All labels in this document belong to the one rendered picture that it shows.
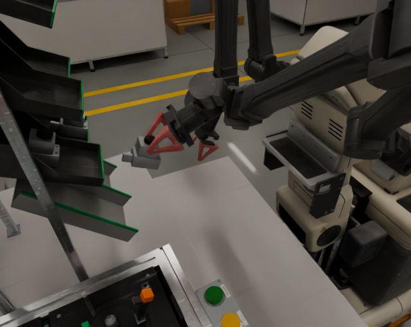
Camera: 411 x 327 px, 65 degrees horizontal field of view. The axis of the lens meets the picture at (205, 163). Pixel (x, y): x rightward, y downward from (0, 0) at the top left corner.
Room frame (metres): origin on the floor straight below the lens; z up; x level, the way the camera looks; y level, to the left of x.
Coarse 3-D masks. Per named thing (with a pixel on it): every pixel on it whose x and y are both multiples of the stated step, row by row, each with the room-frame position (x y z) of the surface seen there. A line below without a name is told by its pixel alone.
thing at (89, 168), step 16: (16, 112) 0.58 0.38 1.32; (0, 128) 0.57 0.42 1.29; (0, 144) 0.46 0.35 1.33; (64, 144) 0.60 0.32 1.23; (80, 144) 0.61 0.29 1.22; (96, 144) 0.62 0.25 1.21; (0, 160) 0.45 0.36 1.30; (16, 160) 0.46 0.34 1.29; (64, 160) 0.55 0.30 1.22; (80, 160) 0.56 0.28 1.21; (96, 160) 0.58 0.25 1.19; (0, 176) 0.45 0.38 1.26; (16, 176) 0.46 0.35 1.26; (48, 176) 0.47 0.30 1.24; (64, 176) 0.48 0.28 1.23; (80, 176) 0.49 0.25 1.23; (96, 176) 0.50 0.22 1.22
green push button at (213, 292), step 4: (208, 288) 0.38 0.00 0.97; (212, 288) 0.38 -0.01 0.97; (216, 288) 0.38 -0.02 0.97; (220, 288) 0.38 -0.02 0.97; (208, 292) 0.37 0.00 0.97; (212, 292) 0.37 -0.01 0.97; (216, 292) 0.37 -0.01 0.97; (220, 292) 0.37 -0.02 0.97; (208, 296) 0.36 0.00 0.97; (212, 296) 0.36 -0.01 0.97; (216, 296) 0.36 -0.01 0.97; (220, 296) 0.36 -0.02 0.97; (208, 300) 0.35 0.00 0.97; (212, 300) 0.35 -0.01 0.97; (216, 300) 0.35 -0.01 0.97; (220, 300) 0.35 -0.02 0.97
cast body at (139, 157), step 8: (152, 136) 0.61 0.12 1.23; (136, 144) 0.60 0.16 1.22; (144, 144) 0.58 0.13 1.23; (136, 152) 0.58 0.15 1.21; (144, 152) 0.57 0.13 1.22; (128, 160) 0.58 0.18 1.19; (136, 160) 0.57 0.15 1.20; (144, 160) 0.57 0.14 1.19; (152, 160) 0.58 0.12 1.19; (160, 160) 0.58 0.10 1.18; (152, 168) 0.58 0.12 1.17
